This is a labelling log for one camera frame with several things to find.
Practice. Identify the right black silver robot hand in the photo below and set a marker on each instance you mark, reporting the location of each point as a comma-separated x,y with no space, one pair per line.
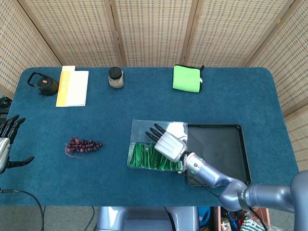
170,146

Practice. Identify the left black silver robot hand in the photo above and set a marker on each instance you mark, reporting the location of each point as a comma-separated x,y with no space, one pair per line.
4,146

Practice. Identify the clear box with green contents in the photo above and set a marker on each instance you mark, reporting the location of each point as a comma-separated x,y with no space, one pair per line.
142,132

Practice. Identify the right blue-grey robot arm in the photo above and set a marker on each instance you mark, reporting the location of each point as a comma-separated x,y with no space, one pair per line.
216,175

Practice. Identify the black equipment beside table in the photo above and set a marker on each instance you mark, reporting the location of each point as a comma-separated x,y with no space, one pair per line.
4,103

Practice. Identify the black plastic tray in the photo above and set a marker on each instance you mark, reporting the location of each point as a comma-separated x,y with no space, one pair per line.
223,144

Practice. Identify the blue carpet table cover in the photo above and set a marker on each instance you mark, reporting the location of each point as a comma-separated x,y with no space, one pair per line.
108,120

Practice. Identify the green folded microfibre cloth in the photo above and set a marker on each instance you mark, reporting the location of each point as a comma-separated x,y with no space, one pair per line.
186,78

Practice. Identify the black cast iron teapot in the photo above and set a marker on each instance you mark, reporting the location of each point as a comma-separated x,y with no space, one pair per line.
47,84

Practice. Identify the blue-grey robot torso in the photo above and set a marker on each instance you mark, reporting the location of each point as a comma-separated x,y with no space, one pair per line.
144,220

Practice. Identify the red grapes bunch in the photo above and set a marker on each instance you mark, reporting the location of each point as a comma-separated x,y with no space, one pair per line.
83,145

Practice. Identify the glass jar with black lid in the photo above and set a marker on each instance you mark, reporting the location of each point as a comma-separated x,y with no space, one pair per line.
116,78

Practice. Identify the yellow and white booklet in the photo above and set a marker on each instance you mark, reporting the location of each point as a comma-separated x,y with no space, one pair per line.
72,89

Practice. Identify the pale paper sheet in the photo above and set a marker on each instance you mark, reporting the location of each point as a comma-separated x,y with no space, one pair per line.
68,68

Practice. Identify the woven folding screen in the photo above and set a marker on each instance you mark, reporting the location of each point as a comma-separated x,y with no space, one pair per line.
154,31

